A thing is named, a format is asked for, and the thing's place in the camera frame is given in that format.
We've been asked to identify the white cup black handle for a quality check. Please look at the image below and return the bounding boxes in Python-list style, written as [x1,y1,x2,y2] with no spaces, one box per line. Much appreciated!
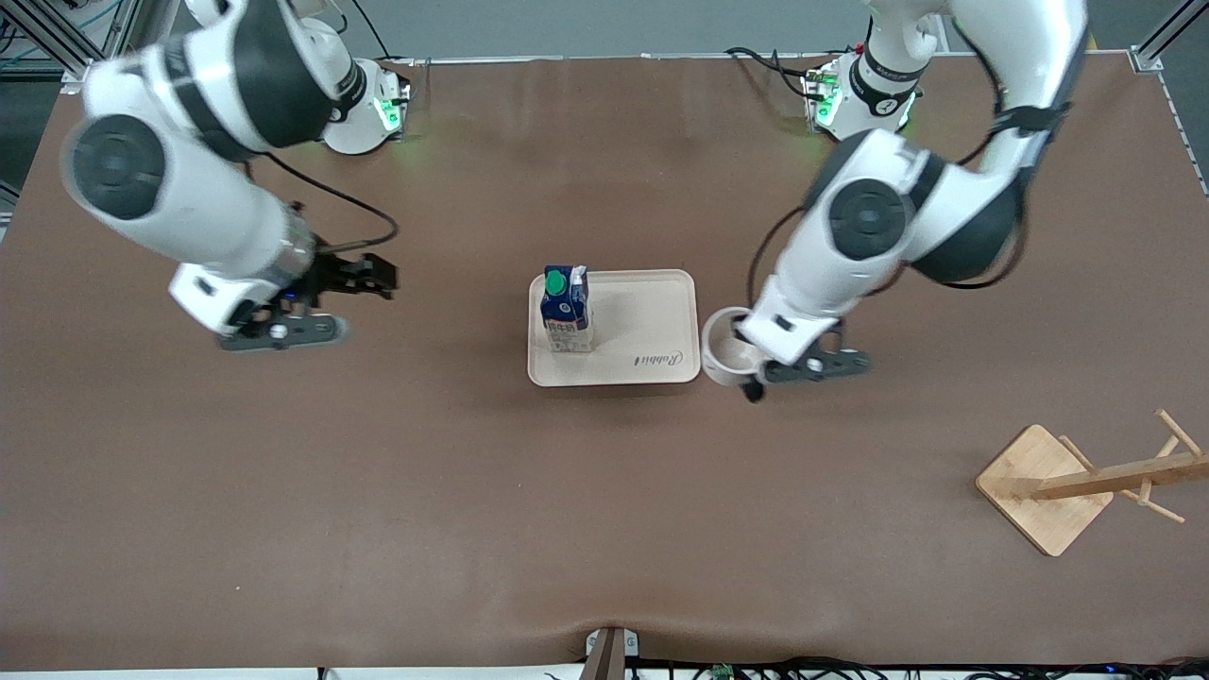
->
[701,307,769,404]

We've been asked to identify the blue milk carton green cap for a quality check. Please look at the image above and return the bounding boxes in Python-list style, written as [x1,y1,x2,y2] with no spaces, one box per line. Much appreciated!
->
[539,264,594,354]

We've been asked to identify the wooden cup rack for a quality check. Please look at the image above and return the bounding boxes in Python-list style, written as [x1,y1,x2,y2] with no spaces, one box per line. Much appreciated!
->
[976,408,1209,558]

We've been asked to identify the beige plastic tray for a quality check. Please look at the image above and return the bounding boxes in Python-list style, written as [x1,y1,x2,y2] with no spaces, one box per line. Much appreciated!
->
[527,269,702,388]

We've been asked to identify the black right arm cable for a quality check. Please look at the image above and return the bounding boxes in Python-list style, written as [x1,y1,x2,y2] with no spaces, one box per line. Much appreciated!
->
[247,151,400,254]

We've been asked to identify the black right base cable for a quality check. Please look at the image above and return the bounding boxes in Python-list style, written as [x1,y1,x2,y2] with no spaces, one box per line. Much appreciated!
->
[359,14,396,63]

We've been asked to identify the black base cable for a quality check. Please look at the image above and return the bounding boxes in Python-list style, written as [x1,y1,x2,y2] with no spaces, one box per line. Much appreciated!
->
[725,45,815,100]
[359,14,396,63]

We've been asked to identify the black left base cable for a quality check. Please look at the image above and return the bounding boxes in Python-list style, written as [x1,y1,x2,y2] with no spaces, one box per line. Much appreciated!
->
[725,45,815,100]

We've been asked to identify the aluminium frame with black struts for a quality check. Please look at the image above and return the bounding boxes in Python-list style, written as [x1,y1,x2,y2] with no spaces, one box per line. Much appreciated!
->
[0,0,182,95]

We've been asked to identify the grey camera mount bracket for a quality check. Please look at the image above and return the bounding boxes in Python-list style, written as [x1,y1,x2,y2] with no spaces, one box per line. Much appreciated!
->
[578,626,641,680]

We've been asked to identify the black cables along table edge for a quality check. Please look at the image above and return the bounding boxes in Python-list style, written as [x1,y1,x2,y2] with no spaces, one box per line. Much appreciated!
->
[543,655,1209,680]

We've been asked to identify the aluminium corner post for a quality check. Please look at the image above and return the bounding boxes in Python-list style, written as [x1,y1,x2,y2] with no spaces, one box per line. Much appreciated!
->
[1132,0,1197,75]

